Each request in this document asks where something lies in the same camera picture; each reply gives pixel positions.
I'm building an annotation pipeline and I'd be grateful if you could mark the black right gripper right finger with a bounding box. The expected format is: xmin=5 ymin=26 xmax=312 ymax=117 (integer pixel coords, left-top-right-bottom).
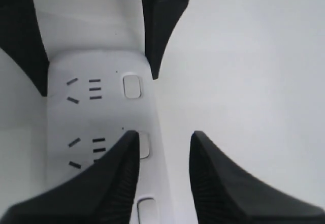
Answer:
xmin=189 ymin=131 xmax=324 ymax=223

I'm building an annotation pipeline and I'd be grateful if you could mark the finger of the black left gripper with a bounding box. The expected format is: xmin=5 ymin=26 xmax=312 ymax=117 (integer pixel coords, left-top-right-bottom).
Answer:
xmin=142 ymin=0 xmax=189 ymax=79

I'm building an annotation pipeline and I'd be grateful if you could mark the white five-outlet power strip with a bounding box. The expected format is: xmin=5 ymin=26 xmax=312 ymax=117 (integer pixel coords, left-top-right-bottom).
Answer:
xmin=46 ymin=50 xmax=175 ymax=223

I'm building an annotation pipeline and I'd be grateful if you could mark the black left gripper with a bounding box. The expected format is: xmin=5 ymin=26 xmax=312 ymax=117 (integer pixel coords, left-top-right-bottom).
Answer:
xmin=1 ymin=0 xmax=48 ymax=97

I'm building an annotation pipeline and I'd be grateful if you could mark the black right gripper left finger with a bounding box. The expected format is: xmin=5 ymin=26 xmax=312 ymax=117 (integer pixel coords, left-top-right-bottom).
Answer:
xmin=2 ymin=131 xmax=140 ymax=223

